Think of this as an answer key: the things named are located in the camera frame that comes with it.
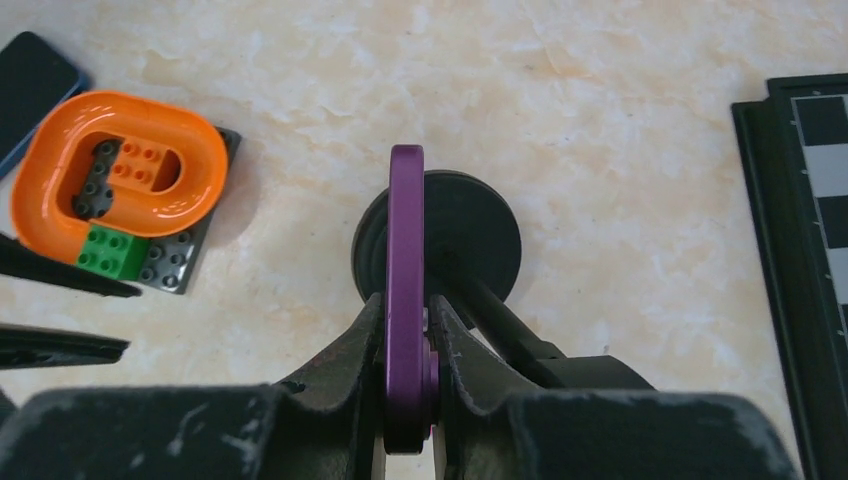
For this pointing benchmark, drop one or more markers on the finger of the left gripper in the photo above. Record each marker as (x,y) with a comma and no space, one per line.
(24,347)
(19,262)

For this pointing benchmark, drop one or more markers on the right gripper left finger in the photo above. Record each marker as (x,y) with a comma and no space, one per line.
(320,422)

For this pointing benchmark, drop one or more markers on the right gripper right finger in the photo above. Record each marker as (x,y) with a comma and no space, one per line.
(496,424)

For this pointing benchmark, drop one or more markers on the black phone with purple edge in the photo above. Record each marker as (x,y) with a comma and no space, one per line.
(411,369)

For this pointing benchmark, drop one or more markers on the black phone stand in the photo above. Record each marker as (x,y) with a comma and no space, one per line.
(472,256)

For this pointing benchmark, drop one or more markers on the black phone lower left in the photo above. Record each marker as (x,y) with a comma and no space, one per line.
(35,79)

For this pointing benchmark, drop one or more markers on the green building brick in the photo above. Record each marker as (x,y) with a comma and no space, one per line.
(113,254)

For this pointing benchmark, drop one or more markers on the black grey chessboard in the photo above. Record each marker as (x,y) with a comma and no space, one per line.
(793,150)

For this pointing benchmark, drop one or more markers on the orange plastic ring toy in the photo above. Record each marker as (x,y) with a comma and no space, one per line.
(170,172)

